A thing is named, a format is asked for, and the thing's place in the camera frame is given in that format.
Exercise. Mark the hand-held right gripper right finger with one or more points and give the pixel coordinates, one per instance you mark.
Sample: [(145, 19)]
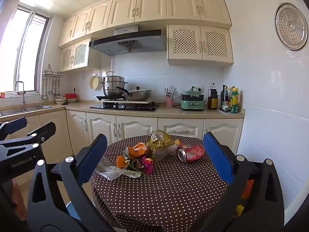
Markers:
[(218, 159)]

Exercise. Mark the green yellow bottle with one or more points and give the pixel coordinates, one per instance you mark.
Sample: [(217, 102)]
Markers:
[(234, 101)]

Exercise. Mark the metal utensil rack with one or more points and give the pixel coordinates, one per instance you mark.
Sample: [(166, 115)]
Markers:
[(53, 73)]

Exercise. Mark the pink yellow wrapper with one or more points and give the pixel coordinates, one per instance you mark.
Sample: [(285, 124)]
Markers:
[(179, 143)]

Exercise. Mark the steel faucet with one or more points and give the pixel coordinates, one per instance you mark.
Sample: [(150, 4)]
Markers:
[(23, 96)]

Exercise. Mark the black gas stove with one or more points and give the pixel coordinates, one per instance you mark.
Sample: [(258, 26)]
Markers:
[(125, 107)]

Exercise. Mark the clear silver plastic wrapper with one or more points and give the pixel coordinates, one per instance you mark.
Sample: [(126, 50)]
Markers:
[(108, 171)]

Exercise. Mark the grey range hood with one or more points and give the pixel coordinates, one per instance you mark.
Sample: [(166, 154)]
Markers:
[(128, 41)]

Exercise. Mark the crushed orange can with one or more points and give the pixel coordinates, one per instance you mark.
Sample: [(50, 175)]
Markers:
[(138, 151)]

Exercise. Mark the row of cream lower cabinets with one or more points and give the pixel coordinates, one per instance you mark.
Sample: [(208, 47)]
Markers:
[(137, 125)]

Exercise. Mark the cream lattice door cabinet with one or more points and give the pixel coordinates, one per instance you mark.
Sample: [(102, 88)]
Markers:
[(200, 44), (79, 54)]

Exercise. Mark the white tray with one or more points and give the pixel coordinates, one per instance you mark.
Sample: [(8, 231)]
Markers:
[(240, 112)]

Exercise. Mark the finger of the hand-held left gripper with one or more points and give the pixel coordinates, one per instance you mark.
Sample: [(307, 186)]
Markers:
[(14, 125), (43, 130)]

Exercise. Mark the kitchen window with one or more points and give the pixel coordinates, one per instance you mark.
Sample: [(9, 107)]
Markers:
[(24, 48)]

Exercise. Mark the gold snack bag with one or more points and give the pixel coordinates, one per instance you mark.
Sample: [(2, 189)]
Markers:
[(161, 145)]

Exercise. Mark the dark glass bottle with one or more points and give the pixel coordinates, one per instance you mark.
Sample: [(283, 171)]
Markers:
[(227, 101), (222, 99)]

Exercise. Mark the small orange wrapper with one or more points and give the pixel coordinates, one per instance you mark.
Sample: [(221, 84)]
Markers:
[(120, 162)]

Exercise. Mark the orange yellow packet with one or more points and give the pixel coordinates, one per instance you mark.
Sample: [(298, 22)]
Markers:
[(247, 188)]

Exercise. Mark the large soy sauce bottle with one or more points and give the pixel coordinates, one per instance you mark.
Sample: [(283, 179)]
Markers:
[(212, 99)]

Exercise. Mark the green electric cooker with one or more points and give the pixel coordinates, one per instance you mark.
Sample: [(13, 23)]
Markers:
[(193, 100)]

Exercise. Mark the steel sink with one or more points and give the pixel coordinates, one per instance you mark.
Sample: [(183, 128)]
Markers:
[(24, 108)]

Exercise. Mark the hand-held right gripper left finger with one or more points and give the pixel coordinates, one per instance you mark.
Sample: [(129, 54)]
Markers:
[(93, 159)]

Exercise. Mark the red soda can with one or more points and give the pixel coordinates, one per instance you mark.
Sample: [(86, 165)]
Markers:
[(193, 153)]

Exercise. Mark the round metal steamer plate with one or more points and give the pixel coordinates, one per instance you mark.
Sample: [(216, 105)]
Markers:
[(291, 26)]

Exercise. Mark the row of cream cabinets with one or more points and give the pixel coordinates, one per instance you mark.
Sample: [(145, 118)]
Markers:
[(152, 6), (137, 125)]

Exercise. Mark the set of hanging utensils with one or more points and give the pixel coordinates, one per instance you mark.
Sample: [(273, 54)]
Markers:
[(50, 87)]

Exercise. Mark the steel steamer pot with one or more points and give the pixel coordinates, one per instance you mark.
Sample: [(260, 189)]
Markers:
[(112, 85)]

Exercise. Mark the brown polka dot tablecloth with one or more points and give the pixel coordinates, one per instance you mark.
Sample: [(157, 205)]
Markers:
[(169, 193)]

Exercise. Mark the white wall socket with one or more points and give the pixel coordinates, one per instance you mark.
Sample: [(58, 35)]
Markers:
[(76, 89), (199, 88)]

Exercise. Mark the magenta candy wrapper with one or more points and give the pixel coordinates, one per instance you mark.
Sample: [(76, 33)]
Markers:
[(147, 166)]

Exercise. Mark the cream round colander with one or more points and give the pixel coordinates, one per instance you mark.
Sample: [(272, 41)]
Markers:
[(94, 82)]

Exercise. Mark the blue trash bin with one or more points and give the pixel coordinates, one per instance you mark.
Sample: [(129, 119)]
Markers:
[(72, 211)]

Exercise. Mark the steel wok with lid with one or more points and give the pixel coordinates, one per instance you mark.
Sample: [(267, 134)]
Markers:
[(140, 94)]

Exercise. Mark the row of cream upper cabinets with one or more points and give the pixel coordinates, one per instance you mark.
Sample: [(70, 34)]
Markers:
[(152, 6)]

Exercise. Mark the bundle of chopsticks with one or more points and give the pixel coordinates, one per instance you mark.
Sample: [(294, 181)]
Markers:
[(170, 92)]

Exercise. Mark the red container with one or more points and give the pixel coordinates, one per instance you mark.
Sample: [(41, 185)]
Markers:
[(71, 98)]

